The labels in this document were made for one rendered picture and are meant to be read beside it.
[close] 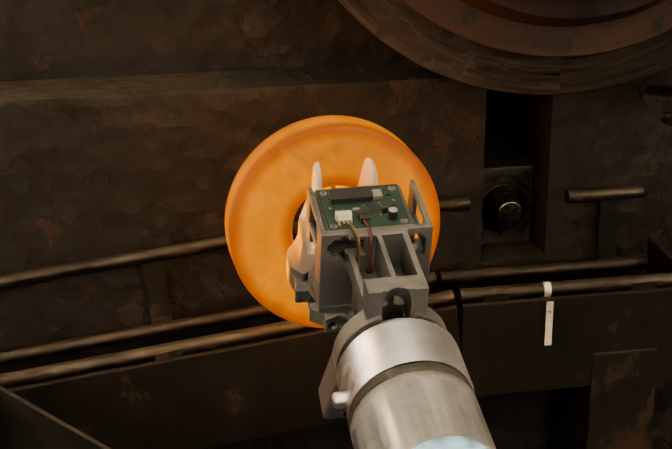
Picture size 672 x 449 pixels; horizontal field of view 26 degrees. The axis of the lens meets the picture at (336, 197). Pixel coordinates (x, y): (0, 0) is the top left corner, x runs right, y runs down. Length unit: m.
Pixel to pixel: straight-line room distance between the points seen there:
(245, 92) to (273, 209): 0.21
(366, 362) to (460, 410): 0.07
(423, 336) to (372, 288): 0.04
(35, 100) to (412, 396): 0.52
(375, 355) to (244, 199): 0.22
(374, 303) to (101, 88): 0.44
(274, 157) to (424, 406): 0.28
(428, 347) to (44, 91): 0.50
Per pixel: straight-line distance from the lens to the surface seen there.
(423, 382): 0.81
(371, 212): 0.91
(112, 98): 1.20
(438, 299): 1.20
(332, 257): 0.90
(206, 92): 1.21
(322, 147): 1.01
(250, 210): 1.02
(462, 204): 1.27
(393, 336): 0.83
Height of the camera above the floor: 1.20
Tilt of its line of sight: 20 degrees down
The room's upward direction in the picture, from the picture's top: straight up
